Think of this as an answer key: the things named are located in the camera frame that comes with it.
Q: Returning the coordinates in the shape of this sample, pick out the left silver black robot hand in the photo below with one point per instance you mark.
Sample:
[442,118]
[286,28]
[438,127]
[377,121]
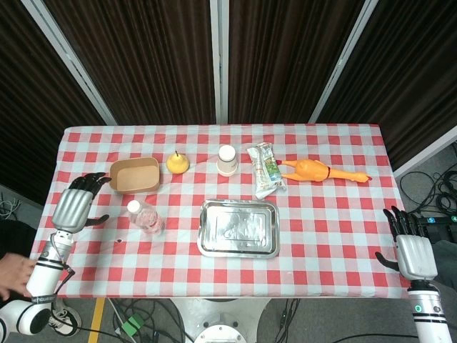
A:
[71,211]

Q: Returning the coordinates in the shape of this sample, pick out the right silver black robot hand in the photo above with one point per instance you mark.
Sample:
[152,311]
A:
[416,257]

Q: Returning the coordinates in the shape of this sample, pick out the bare person hand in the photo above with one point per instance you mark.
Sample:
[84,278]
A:
[16,275]

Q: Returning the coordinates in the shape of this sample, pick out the transparent plastic bottle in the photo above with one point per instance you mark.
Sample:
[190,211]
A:
[146,218]

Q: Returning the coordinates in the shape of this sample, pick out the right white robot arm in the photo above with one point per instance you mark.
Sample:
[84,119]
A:
[428,318]

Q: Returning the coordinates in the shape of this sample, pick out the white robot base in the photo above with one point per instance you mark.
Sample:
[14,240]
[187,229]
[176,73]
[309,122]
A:
[218,316]

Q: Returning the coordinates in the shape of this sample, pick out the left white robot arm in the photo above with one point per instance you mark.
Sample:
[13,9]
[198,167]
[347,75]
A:
[41,278]

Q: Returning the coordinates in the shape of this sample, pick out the stainless steel tray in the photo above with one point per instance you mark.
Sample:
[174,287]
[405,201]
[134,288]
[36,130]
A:
[238,228]

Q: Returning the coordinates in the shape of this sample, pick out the black white sneaker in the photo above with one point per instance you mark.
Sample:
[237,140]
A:
[66,321]

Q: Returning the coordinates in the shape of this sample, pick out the red white checkered tablecloth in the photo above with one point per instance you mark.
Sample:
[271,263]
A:
[321,232]

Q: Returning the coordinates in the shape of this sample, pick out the dark brown partition panel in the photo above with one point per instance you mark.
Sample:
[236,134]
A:
[32,107]
[143,60]
[285,60]
[407,71]

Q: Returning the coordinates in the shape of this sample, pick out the yellow pear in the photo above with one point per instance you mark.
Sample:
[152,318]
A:
[177,164]

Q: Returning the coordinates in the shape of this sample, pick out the green box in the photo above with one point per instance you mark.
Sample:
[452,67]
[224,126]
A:
[133,325]

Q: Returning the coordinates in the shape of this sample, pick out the orange rubber chicken toy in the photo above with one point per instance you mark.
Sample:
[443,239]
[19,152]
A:
[310,171]

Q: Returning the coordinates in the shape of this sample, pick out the white paper cup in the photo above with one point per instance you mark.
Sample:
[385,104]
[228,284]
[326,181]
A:
[227,162]

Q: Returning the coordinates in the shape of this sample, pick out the silver snack packet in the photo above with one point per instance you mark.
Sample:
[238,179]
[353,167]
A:
[266,171]

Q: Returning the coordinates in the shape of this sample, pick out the grey partition post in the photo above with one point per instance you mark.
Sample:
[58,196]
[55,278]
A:
[219,60]
[339,64]
[425,151]
[68,60]

